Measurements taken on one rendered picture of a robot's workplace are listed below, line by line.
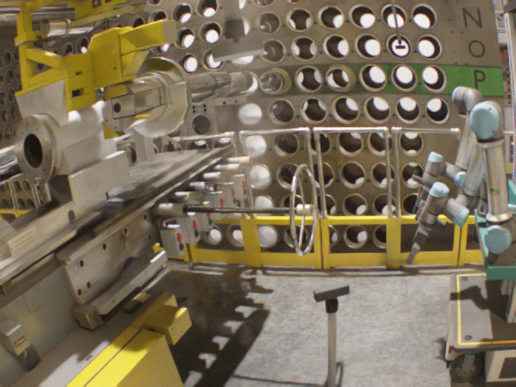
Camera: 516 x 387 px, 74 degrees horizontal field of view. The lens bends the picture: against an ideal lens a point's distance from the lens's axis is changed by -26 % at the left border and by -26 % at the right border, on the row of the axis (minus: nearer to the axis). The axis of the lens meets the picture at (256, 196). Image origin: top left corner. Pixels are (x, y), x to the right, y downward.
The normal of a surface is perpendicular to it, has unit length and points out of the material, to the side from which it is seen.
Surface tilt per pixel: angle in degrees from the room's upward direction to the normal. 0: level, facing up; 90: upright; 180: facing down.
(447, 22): 90
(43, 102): 90
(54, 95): 90
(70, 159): 68
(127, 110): 90
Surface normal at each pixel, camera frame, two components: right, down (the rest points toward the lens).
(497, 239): -0.68, 0.42
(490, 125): -0.75, 0.17
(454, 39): -0.35, 0.32
